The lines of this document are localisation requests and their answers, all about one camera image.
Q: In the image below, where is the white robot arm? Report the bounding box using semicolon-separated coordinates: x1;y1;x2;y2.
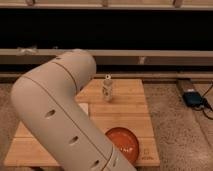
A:
11;49;136;171

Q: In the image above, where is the small white bottle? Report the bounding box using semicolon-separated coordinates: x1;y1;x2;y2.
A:
102;75;113;102

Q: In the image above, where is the wooden table board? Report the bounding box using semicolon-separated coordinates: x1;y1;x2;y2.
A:
4;79;160;167

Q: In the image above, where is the orange plate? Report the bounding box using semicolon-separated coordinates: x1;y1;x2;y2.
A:
105;127;140;164

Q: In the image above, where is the blue power adapter box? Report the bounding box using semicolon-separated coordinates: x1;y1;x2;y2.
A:
182;91;203;107

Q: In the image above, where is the black cable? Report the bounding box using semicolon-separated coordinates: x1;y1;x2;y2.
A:
199;83;213;120

